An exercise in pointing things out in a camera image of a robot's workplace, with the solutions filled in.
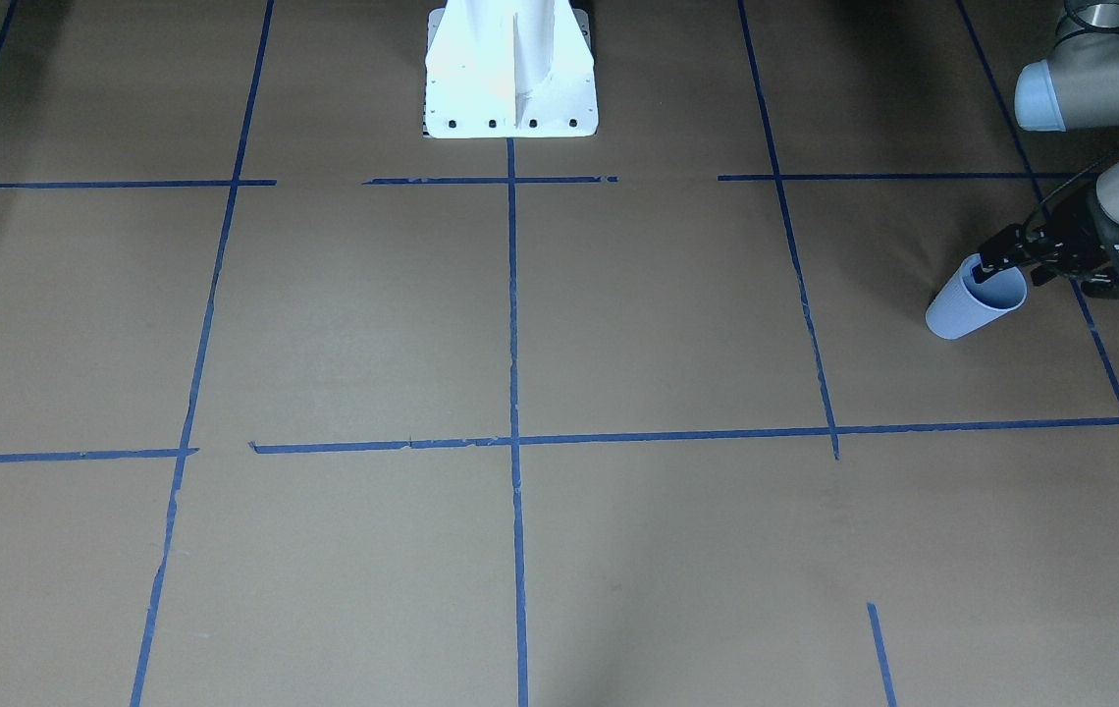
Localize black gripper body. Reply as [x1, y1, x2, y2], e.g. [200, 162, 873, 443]
[1040, 183, 1119, 299]

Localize blue paper cup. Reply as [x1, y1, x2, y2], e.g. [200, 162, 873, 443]
[925, 253, 1028, 340]

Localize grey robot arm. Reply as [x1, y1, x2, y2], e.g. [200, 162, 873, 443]
[965, 1, 1119, 299]

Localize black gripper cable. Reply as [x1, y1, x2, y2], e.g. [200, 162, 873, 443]
[1019, 98, 1119, 246]

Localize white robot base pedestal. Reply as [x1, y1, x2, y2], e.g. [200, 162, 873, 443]
[422, 1, 600, 139]

